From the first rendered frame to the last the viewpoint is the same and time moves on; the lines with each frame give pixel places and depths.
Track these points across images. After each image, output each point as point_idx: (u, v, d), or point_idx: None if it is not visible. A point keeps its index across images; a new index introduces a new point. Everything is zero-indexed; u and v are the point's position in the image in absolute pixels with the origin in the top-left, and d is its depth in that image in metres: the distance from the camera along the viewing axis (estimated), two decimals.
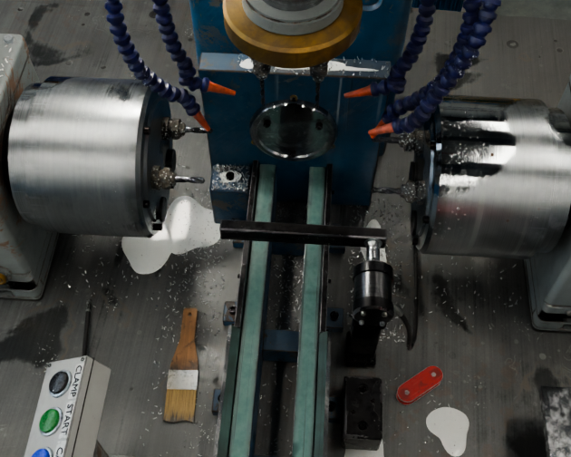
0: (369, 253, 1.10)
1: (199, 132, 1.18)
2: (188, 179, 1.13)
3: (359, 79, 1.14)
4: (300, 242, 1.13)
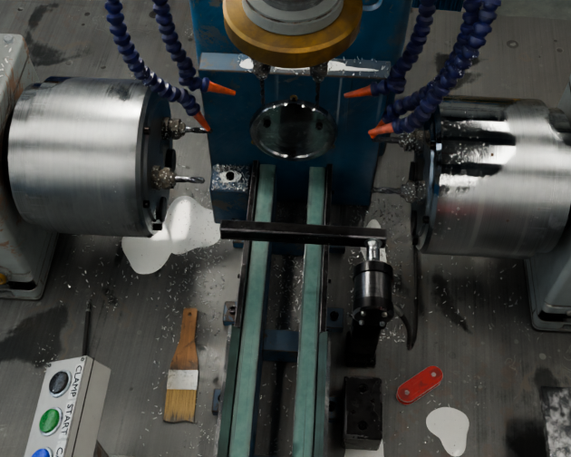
0: (369, 253, 1.10)
1: (199, 132, 1.18)
2: (188, 179, 1.13)
3: (359, 79, 1.14)
4: (300, 242, 1.13)
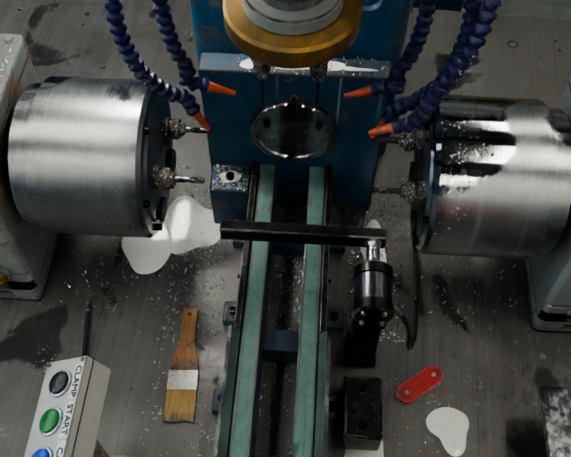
0: (369, 253, 1.10)
1: (199, 132, 1.18)
2: (188, 179, 1.13)
3: (359, 79, 1.14)
4: (300, 242, 1.13)
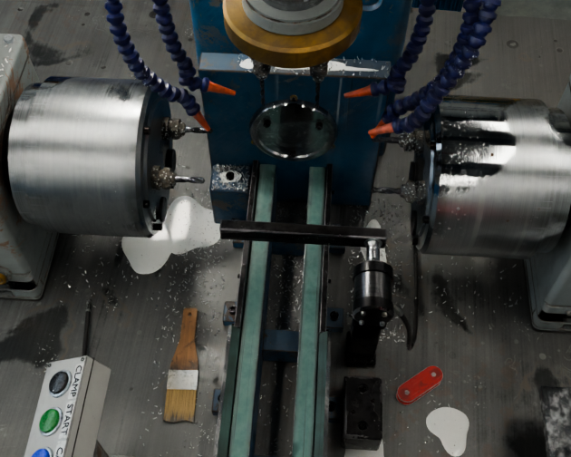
0: (369, 253, 1.10)
1: (199, 132, 1.18)
2: (188, 179, 1.13)
3: (359, 79, 1.14)
4: (300, 242, 1.13)
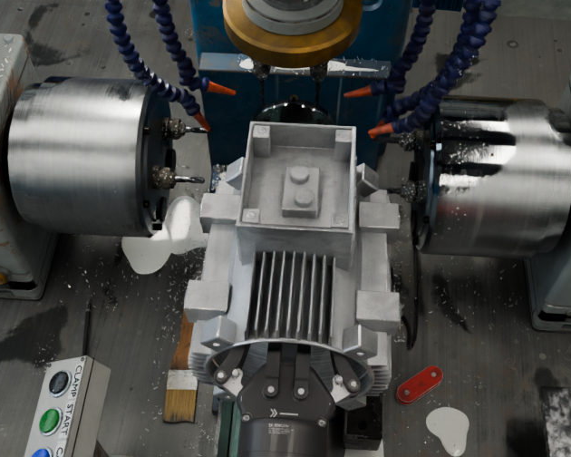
0: None
1: (199, 132, 1.18)
2: (188, 179, 1.13)
3: (359, 79, 1.14)
4: None
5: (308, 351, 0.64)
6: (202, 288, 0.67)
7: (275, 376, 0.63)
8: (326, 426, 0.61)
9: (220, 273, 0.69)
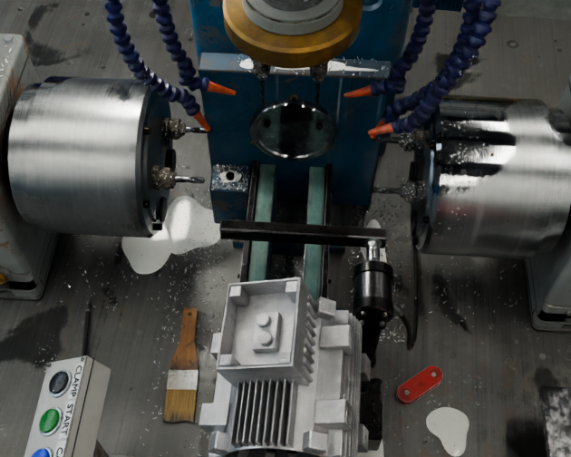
0: (369, 253, 1.10)
1: (199, 132, 1.18)
2: (188, 179, 1.13)
3: (359, 79, 1.14)
4: (300, 242, 1.13)
5: (295, 452, 0.89)
6: (210, 409, 0.95)
7: None
8: None
9: (225, 394, 0.97)
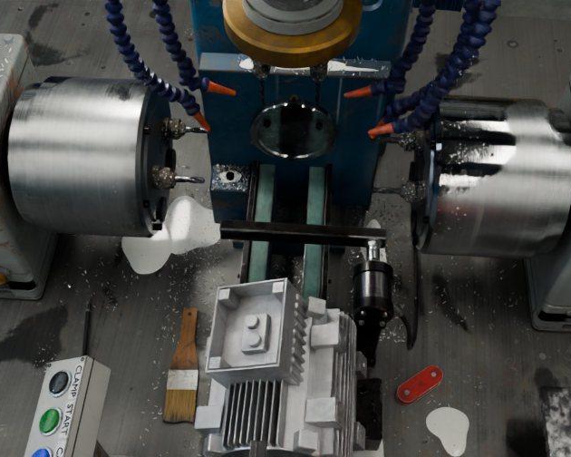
0: (369, 253, 1.10)
1: (199, 132, 1.18)
2: (188, 179, 1.13)
3: (359, 79, 1.14)
4: (300, 242, 1.13)
5: None
6: (205, 413, 0.96)
7: None
8: None
9: (219, 397, 0.97)
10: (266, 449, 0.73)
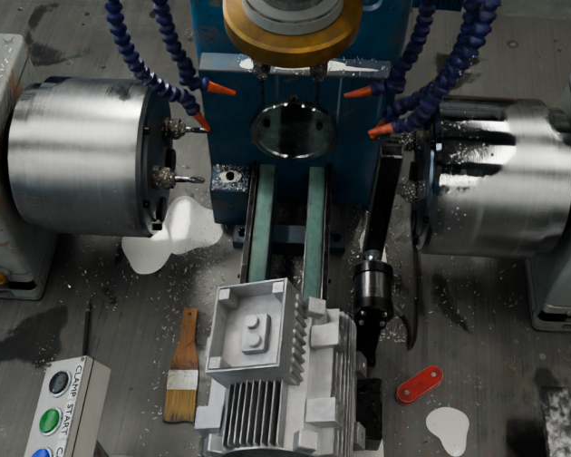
0: None
1: (199, 132, 1.18)
2: (188, 179, 1.13)
3: (359, 79, 1.14)
4: (373, 212, 1.02)
5: None
6: (205, 413, 0.96)
7: None
8: None
9: (219, 397, 0.97)
10: None
